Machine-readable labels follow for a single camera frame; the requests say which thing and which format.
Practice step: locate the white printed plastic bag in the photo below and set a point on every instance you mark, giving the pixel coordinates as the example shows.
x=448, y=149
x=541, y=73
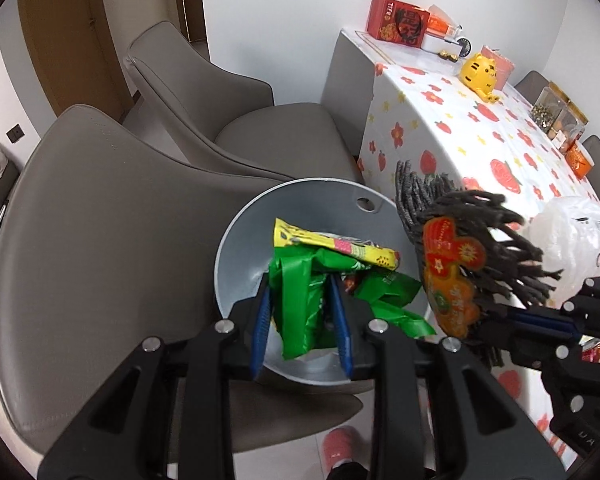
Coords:
x=567, y=231

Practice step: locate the pink slipper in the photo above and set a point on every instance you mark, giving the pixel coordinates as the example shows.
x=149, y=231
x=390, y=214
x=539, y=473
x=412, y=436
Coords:
x=339, y=447

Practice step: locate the clear jar red label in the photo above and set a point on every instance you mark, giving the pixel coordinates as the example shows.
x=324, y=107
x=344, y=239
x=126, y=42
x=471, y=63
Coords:
x=568, y=126

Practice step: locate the red gift box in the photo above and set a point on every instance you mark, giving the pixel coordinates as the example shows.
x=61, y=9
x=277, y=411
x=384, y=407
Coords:
x=397, y=22

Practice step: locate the clear jar rear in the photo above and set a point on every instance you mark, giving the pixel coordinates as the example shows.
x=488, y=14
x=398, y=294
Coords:
x=551, y=101

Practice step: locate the yellow tiger toy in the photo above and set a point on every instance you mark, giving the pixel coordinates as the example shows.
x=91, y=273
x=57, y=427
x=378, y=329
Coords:
x=478, y=74

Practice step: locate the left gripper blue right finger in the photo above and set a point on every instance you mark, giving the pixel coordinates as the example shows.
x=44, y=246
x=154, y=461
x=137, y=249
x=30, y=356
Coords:
x=340, y=326

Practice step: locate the grey chair right far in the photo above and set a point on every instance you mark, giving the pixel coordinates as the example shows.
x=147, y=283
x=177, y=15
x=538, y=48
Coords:
x=531, y=86

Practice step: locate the floral strawberry tablecloth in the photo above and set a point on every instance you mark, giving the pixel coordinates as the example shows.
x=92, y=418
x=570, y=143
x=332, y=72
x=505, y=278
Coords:
x=466, y=177

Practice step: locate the orange white small box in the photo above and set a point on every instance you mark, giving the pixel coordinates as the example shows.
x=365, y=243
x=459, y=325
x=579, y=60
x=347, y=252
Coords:
x=444, y=36

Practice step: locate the grey chair left near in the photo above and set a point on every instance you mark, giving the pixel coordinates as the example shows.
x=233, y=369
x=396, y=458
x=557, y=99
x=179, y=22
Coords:
x=105, y=241

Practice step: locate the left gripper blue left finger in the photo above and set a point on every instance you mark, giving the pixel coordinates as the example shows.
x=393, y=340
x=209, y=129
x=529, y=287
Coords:
x=261, y=322

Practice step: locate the grey chair left far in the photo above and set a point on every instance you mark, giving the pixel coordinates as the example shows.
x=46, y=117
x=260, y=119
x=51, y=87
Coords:
x=230, y=123

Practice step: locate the orange snack tub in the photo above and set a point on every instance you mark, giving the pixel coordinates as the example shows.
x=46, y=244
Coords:
x=579, y=160

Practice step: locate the pink round box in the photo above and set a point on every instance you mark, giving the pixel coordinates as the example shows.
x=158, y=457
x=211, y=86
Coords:
x=504, y=66

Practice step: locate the grey metal trash bin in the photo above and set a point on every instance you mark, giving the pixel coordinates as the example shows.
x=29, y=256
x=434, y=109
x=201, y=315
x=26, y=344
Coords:
x=320, y=205

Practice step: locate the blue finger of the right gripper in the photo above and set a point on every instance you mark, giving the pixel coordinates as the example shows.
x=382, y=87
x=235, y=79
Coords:
x=542, y=329
x=565, y=292

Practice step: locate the wooden door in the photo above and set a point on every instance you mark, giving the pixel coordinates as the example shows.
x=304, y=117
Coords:
x=73, y=55

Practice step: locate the green snack wrapper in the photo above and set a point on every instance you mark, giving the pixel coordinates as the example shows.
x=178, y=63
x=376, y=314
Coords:
x=307, y=267

